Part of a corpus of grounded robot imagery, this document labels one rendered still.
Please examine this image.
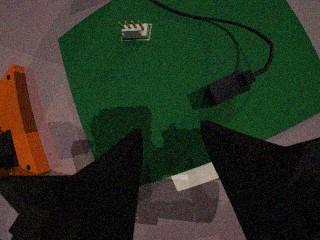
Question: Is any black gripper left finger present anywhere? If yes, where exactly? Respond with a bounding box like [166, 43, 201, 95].
[0, 128, 144, 240]

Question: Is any green circuit board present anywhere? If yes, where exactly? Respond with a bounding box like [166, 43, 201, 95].
[59, 0, 320, 185]

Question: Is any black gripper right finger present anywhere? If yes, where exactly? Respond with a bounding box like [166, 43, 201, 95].
[200, 120, 320, 240]

